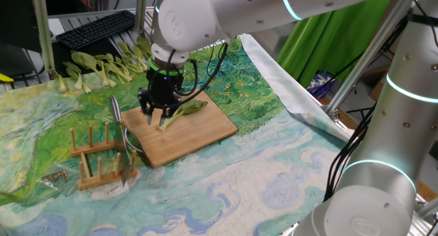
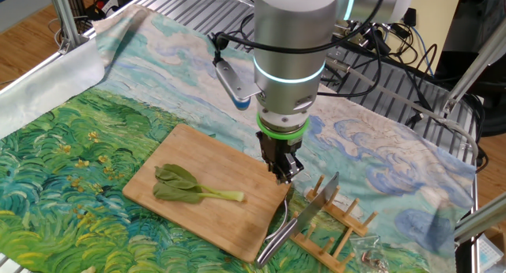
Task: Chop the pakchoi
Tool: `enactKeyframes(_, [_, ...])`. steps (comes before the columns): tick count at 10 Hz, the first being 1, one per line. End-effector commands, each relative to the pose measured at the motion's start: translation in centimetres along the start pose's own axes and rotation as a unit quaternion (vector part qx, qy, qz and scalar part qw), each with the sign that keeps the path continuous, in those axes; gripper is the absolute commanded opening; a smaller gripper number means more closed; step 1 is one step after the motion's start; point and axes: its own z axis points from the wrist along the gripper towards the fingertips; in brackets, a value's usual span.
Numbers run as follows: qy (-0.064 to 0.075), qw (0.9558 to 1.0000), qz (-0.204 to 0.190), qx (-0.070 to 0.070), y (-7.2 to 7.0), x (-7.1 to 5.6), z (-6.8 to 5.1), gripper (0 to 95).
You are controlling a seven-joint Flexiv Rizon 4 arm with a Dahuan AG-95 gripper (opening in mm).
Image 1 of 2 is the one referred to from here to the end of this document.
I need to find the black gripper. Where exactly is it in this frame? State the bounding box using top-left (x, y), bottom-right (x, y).
top-left (138, 71), bottom-right (184, 127)

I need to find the green pakchoi with long stem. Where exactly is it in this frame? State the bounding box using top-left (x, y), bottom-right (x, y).
top-left (159, 99), bottom-right (209, 132)

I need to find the steel cleaver knife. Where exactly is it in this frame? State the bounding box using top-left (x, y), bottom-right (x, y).
top-left (109, 95), bottom-right (133, 188)

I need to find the wooden cutting board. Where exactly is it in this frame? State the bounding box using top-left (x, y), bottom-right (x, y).
top-left (120, 91), bottom-right (238, 168)

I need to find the wooden peg dish rack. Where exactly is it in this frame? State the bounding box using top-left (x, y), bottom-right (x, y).
top-left (69, 122), bottom-right (139, 191)

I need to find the black computer keyboard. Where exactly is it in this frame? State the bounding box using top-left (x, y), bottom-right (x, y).
top-left (55, 9), bottom-right (136, 51)

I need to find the black desk mat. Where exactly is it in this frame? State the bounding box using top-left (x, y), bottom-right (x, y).
top-left (51, 37), bottom-right (120, 76)

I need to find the painted landscape tablecloth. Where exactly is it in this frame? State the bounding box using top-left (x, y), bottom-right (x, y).
top-left (0, 37), bottom-right (363, 236)

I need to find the clear plastic bag of screws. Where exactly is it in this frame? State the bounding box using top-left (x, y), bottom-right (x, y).
top-left (36, 162), bottom-right (81, 191)

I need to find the black monitor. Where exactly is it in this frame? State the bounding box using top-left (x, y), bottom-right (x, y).
top-left (0, 0), bottom-right (44, 54)

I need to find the blue white patterned bag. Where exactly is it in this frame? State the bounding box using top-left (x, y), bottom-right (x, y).
top-left (307, 70), bottom-right (338, 99)

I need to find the green curtain cloth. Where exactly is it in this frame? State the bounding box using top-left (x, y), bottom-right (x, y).
top-left (276, 0), bottom-right (391, 88)

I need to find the black tripod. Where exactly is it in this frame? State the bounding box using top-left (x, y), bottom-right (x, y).
top-left (347, 104), bottom-right (376, 133)

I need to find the plain cardboard box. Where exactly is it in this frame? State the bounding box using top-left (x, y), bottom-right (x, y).
top-left (368, 66), bottom-right (391, 102)

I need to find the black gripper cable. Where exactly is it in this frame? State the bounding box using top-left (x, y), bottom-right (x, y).
top-left (169, 40), bottom-right (229, 110)

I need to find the aluminium frame post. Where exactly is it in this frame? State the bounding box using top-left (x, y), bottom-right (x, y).
top-left (29, 0), bottom-right (56, 80)
top-left (134, 0), bottom-right (148, 38)

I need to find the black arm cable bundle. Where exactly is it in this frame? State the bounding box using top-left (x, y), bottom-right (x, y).
top-left (323, 102), bottom-right (377, 202)

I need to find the slanted aluminium frame beam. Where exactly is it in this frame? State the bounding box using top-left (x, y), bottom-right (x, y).
top-left (324, 0), bottom-right (417, 122)

